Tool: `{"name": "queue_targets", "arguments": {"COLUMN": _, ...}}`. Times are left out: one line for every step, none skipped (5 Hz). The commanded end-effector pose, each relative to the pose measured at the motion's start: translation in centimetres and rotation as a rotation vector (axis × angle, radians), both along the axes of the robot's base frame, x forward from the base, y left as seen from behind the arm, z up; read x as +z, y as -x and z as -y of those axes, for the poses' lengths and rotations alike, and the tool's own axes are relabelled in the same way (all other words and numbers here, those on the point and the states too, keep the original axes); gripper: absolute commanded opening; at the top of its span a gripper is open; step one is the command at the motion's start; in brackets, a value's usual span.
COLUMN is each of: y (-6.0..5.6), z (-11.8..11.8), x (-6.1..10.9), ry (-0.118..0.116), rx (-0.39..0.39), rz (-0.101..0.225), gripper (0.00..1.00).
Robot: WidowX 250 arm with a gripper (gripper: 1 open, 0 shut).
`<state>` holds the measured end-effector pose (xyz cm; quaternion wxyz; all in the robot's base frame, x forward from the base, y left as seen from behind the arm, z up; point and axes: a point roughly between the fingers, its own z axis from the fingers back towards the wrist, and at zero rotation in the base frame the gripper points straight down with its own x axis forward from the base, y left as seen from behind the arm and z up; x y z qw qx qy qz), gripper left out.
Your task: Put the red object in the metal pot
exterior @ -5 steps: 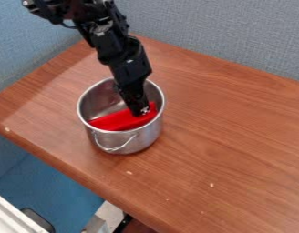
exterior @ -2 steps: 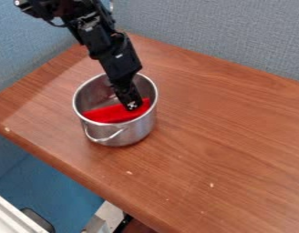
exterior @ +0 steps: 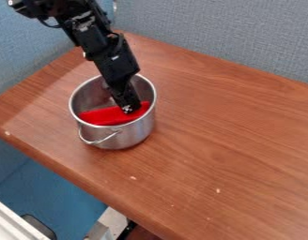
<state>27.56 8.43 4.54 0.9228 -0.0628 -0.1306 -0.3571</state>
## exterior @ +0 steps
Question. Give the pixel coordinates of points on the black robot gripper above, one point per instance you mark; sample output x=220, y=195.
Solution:
x=113, y=58

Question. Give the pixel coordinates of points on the stainless steel pot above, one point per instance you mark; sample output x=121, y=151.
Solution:
x=90, y=96

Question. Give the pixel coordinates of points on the red plastic block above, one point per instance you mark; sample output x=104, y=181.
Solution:
x=110, y=116

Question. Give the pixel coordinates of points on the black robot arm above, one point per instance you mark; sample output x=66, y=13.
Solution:
x=86, y=25

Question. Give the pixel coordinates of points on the white box with black base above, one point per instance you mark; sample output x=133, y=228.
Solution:
x=22, y=228

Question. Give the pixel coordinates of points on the grey table leg bracket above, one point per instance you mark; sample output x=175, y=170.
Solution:
x=108, y=227

